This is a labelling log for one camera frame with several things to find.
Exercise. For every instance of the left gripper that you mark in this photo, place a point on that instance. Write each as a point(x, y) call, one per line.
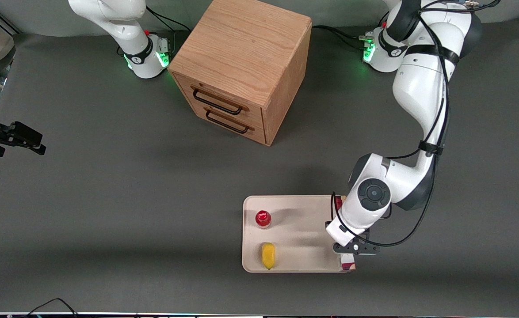
point(327, 224)

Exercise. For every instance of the red cookie box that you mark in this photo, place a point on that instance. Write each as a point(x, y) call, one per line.
point(348, 264)

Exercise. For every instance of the cream plastic tray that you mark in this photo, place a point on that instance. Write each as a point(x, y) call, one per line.
point(299, 234)

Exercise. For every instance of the red capped small bottle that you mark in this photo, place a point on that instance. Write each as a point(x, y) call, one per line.
point(263, 218)

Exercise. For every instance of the wooden drawer front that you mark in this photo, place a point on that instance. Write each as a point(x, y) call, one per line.
point(237, 128)
point(224, 99)

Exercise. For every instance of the light wooden drawer cabinet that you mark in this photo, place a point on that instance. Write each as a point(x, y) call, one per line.
point(242, 48)

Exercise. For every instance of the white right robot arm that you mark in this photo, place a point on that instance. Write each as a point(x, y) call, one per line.
point(122, 26)

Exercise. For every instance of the yellow plastic banana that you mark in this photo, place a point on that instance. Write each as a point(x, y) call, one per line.
point(268, 256)

